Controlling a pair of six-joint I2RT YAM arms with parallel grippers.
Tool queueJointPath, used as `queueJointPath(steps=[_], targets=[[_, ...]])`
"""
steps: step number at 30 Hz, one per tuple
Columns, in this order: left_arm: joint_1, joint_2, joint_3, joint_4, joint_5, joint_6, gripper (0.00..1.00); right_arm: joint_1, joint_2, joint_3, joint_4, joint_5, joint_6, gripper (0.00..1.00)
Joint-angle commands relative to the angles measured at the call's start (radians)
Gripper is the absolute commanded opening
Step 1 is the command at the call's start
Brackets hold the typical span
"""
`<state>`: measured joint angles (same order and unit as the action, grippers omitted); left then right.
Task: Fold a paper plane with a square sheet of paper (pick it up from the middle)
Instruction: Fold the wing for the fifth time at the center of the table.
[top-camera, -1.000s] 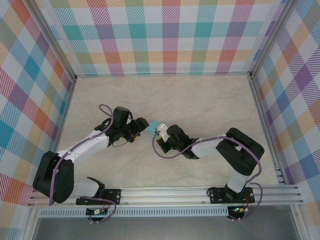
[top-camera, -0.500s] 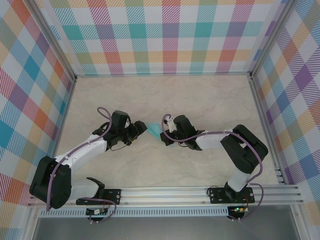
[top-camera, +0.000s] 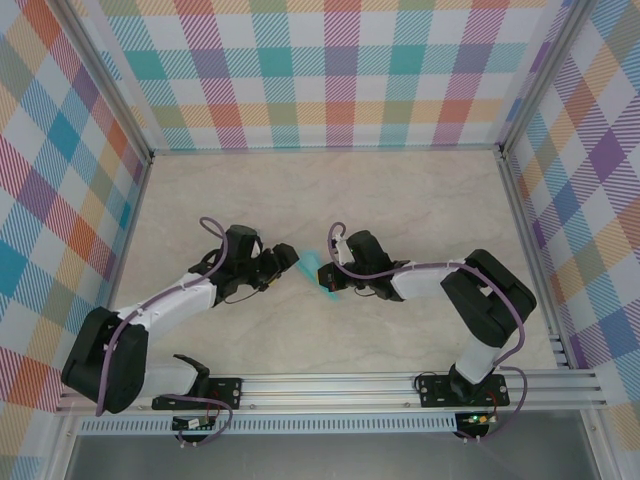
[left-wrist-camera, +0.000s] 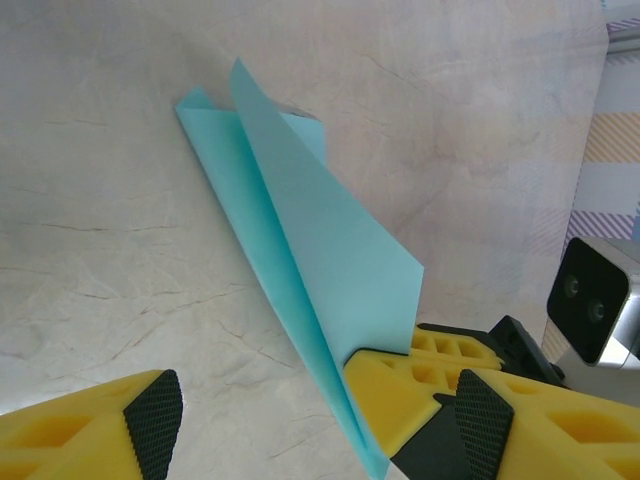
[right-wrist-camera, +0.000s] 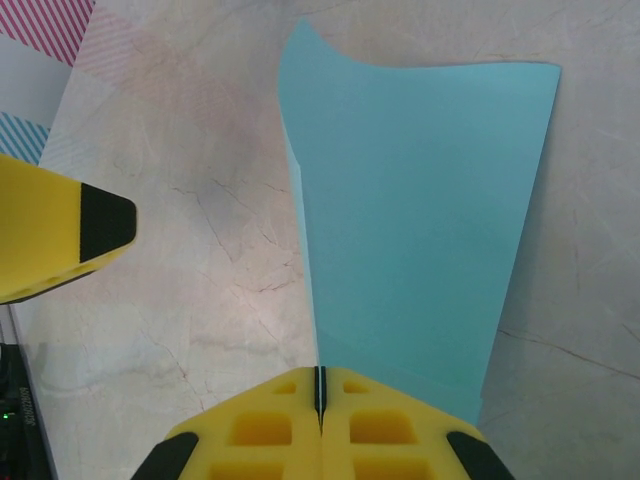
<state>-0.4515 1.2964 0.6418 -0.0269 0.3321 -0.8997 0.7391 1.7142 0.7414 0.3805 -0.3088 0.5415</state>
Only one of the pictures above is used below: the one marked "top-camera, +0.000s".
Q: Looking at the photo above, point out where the perforated grey cable tray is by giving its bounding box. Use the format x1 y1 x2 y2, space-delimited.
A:
77 417 460 436

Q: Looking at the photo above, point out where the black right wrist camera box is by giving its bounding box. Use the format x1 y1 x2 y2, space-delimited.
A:
344 229 394 274

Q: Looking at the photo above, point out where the black controller board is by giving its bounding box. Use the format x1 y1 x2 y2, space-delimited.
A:
171 415 217 432

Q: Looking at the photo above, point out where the thin black left gripper cable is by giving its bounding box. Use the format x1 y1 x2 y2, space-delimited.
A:
221 284 266 305

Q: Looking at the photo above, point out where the grey metal panel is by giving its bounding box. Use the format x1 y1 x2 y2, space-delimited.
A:
49 432 616 480

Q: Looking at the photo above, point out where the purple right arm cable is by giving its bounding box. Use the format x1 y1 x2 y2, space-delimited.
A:
327 222 529 444

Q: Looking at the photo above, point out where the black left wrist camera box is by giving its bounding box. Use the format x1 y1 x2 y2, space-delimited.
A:
225 224 265 264

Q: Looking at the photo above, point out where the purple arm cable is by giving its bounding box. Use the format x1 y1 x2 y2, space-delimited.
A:
327 222 529 444
94 216 235 447

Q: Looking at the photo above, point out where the thin aluminium wall rail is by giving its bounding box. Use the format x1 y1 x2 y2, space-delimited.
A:
148 144 505 156

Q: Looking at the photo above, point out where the aluminium mounting rail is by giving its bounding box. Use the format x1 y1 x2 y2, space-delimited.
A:
53 368 610 417

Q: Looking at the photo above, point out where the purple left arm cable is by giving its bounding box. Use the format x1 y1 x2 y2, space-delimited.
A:
94 216 235 447

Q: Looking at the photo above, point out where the teal square paper sheet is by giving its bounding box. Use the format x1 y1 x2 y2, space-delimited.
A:
294 249 344 304

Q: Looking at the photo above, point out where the aluminium side rail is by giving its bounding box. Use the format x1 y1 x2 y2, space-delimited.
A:
497 149 574 371
88 154 154 376

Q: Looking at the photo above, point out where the aluminium frame post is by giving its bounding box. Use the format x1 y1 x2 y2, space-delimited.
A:
498 0 589 156
58 0 154 164

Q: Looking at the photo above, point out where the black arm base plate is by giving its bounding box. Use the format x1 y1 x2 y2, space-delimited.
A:
151 377 245 412
416 372 510 410

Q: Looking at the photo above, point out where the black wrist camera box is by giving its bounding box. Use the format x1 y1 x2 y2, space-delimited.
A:
225 224 265 264
344 229 394 274

